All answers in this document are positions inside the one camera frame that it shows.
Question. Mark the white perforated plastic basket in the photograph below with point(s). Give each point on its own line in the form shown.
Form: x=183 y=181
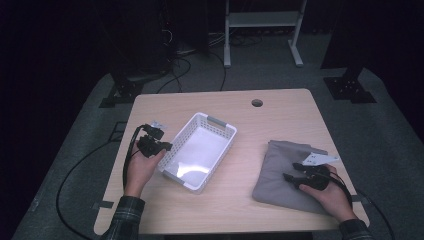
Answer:
x=200 y=153

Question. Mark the grey pants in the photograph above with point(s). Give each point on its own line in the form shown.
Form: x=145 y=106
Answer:
x=280 y=176

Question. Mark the dark tape strip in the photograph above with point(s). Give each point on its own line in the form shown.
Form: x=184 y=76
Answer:
x=102 y=204
x=361 y=198

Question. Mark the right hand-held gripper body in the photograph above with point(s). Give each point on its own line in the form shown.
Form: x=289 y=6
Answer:
x=316 y=178

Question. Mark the white metal stand frame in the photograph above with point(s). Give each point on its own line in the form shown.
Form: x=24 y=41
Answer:
x=260 y=19

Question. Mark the black metal stand base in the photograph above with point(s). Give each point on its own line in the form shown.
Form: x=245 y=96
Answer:
x=125 y=90
x=350 y=88

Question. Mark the person's right hand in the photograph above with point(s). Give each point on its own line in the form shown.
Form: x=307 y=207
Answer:
x=333 y=200

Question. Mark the person's left hand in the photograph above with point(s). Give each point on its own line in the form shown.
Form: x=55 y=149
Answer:
x=141 y=170

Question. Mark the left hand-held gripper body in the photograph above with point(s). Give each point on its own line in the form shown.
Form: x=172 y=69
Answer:
x=148 y=145

